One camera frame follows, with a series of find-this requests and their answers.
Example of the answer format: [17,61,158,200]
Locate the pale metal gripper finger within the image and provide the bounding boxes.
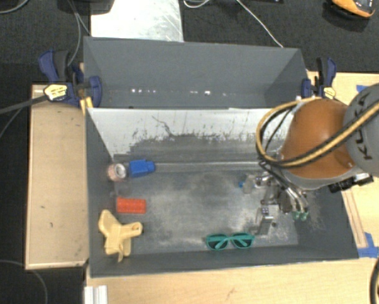
[241,174,264,195]
[255,205,276,236]

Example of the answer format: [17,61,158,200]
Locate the green sunglasses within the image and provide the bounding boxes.
[205,232,256,252]

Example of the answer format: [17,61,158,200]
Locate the grey metal bin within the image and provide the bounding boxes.
[81,35,360,279]

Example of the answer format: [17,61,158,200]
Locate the blue plastic cap piece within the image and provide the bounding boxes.
[128,158,157,179]

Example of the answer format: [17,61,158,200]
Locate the red studded toy brick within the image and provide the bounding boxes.
[115,196,147,215]

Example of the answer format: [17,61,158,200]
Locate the pink and silver can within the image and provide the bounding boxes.
[106,162,129,182]

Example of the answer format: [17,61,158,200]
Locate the pale wood board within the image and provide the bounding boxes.
[24,83,91,271]

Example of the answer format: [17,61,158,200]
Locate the black cylinder on white bracket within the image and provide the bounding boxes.
[328,172,375,194]

